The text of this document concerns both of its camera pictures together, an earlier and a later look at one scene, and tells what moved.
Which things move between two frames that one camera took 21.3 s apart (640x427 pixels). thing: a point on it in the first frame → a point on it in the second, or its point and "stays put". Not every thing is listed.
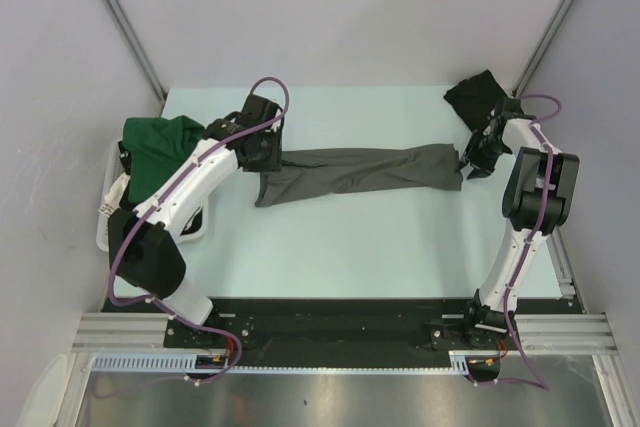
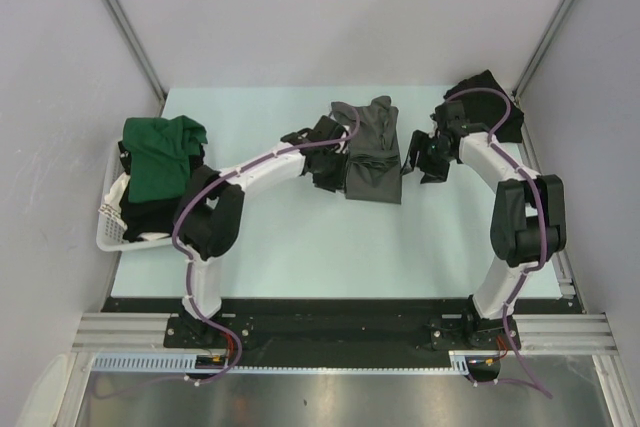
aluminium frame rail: (534, 332) stays put
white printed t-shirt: (113, 196) stays put
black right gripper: (481, 167) → (433, 173)
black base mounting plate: (481, 322) stays put
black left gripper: (275, 160) → (337, 181)
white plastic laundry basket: (102, 223) stays put
